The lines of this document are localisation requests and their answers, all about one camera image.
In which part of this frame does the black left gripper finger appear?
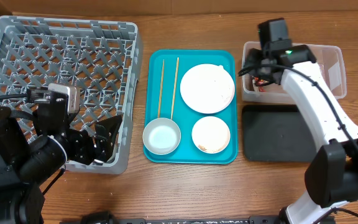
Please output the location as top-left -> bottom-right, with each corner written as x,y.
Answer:
95,115 -> 122,146
94,137 -> 117,164

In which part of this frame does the red snack wrapper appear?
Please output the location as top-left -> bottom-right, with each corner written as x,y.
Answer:
252,77 -> 265,92

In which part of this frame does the wooden chopstick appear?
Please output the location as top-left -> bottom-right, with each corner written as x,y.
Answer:
157,59 -> 165,118
170,57 -> 180,120

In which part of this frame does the white rice bowl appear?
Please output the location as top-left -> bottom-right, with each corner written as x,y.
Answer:
191,116 -> 231,154

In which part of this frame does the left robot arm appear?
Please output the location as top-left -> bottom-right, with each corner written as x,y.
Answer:
0,100 -> 122,223

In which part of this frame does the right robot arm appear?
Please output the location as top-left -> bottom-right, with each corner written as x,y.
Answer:
238,18 -> 358,223

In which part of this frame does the black food waste tray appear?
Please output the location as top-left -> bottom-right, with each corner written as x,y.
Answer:
242,104 -> 316,162

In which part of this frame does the grey shallow bowl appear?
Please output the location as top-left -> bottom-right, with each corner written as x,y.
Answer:
142,118 -> 181,156

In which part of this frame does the large white plate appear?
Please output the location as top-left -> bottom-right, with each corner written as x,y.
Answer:
180,63 -> 235,114

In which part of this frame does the grey plastic dish rack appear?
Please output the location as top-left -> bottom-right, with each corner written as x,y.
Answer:
0,16 -> 143,174

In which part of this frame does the clear plastic bin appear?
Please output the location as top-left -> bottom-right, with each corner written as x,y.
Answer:
241,44 -> 347,105

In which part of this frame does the teal plastic tray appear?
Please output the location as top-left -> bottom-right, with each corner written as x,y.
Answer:
144,49 -> 239,164

